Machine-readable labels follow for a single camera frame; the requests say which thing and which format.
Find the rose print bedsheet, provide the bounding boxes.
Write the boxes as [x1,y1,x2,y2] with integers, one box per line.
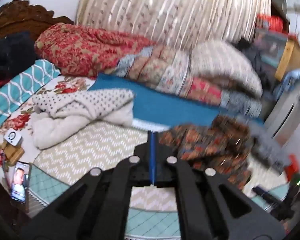
[0,76,96,171]

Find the grey appliance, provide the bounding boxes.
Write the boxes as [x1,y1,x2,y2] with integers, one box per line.
[264,82,300,146]

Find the grey white blanket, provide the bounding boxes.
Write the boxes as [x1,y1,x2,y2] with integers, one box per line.
[190,40,263,98]

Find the white dotted fleece blanket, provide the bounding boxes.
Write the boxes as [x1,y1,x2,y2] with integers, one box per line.
[30,90,136,149]

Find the carved wooden headboard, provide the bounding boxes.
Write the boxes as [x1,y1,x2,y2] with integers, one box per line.
[0,0,74,41]

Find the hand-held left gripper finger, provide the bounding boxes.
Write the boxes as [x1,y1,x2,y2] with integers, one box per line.
[153,132,288,240]
[20,132,153,240]

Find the cream striped curtain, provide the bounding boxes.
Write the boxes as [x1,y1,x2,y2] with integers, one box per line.
[75,0,272,55]

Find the smartphone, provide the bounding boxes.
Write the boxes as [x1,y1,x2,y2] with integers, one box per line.
[9,161,32,202]

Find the patchwork quilt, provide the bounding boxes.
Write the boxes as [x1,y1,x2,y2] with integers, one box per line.
[116,45,263,118]

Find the red floral quilt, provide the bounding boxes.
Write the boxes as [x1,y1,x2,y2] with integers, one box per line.
[34,22,158,79]

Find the small wooden block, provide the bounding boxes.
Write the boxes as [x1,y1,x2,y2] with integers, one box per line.
[2,141,26,164]

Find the wooden cabinet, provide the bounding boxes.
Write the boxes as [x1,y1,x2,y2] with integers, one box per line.
[275,34,300,82]

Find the multicolour floral patterned garment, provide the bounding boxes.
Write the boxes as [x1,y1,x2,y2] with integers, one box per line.
[159,116,255,193]

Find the red boxes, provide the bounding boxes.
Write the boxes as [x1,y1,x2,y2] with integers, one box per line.
[255,14,284,31]

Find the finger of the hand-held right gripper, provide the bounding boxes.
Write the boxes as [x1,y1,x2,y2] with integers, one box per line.
[246,119,289,173]

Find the dark navy cloth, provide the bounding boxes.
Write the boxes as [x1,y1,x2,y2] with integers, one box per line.
[0,31,39,86]

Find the dark clothes heap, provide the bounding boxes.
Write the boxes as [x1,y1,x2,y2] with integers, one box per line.
[236,37,281,98]

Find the teal white patterned pillow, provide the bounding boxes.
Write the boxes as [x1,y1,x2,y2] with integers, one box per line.
[0,59,61,138]

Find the beige chevron bed mat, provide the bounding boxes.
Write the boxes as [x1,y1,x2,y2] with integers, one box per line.
[27,124,181,240]

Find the small white device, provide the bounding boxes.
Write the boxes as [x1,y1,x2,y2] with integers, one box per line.
[4,131,23,147]

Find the light blue cloth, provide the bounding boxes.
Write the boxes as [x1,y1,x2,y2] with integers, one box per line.
[275,69,300,98]

